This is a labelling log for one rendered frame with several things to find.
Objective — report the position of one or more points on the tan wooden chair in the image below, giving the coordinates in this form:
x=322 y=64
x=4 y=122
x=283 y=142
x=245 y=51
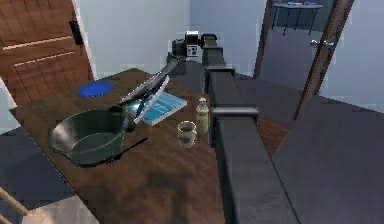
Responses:
x=13 y=201

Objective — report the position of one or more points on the blue book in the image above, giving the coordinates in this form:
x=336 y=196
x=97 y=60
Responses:
x=165 y=107

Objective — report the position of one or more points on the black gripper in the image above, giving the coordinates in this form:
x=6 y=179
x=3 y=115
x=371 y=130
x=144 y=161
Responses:
x=179 y=48

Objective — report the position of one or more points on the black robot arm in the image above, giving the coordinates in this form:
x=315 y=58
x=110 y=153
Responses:
x=246 y=173

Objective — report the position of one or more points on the brown panelled room door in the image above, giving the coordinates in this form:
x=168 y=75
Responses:
x=36 y=56

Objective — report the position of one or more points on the grey table with dark legs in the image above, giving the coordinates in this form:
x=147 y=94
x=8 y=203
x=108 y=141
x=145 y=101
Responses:
x=296 y=6

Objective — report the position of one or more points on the dark brown room door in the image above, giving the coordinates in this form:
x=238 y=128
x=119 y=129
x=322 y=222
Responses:
x=321 y=60

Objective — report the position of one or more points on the clear glass cup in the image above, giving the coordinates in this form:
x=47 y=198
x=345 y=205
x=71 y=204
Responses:
x=186 y=134

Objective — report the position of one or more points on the brown wooden dining table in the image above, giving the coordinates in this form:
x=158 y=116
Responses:
x=160 y=181

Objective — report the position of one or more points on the dark green metal pot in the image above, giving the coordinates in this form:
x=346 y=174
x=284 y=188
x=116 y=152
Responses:
x=88 y=138

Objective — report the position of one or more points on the black fork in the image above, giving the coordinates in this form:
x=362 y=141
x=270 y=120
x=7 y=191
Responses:
x=130 y=150

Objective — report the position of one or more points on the pale green bottle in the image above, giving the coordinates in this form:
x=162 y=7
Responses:
x=201 y=117

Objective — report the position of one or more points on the blue round plate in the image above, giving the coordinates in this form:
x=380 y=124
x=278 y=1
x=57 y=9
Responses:
x=95 y=89

